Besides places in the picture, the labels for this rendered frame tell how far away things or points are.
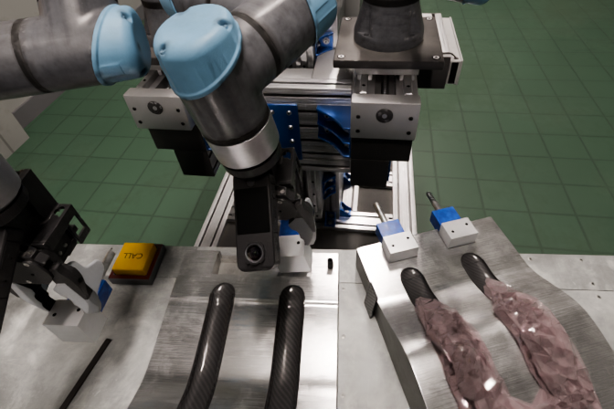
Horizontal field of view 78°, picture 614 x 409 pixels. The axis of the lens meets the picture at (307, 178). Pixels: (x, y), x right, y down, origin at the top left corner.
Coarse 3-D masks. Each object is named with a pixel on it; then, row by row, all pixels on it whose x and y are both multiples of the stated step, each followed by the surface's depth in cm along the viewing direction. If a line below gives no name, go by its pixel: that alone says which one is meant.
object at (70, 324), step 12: (108, 252) 60; (108, 264) 59; (108, 288) 56; (60, 300) 52; (60, 312) 51; (72, 312) 51; (48, 324) 50; (60, 324) 50; (72, 324) 49; (84, 324) 51; (96, 324) 53; (60, 336) 52; (72, 336) 52; (84, 336) 52; (96, 336) 53
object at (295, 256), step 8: (288, 224) 61; (280, 232) 60; (288, 232) 60; (296, 232) 59; (280, 240) 58; (288, 240) 57; (296, 240) 57; (280, 248) 57; (288, 248) 56; (296, 248) 56; (304, 248) 56; (280, 256) 56; (288, 256) 56; (296, 256) 55; (304, 256) 56; (280, 264) 58; (288, 264) 58; (296, 264) 57; (304, 264) 57; (288, 272) 60
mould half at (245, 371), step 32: (192, 256) 64; (320, 256) 62; (192, 288) 60; (256, 288) 59; (320, 288) 58; (192, 320) 56; (256, 320) 56; (320, 320) 55; (160, 352) 54; (192, 352) 53; (224, 352) 53; (256, 352) 53; (320, 352) 52; (160, 384) 50; (224, 384) 50; (256, 384) 50; (320, 384) 49
